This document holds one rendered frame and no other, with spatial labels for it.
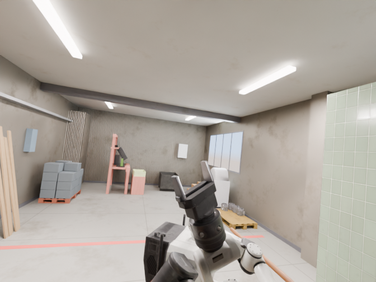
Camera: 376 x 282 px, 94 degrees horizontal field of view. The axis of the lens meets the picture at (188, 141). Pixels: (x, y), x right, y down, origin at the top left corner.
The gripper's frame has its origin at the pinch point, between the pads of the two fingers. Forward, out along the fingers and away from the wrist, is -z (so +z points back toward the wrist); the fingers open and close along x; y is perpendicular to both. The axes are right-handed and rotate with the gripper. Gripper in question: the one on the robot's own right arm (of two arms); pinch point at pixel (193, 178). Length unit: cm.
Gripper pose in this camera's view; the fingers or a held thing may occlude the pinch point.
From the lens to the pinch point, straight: 48.4
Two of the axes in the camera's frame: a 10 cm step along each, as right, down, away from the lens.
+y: 6.3, -1.0, -7.7
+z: 2.8, 9.6, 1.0
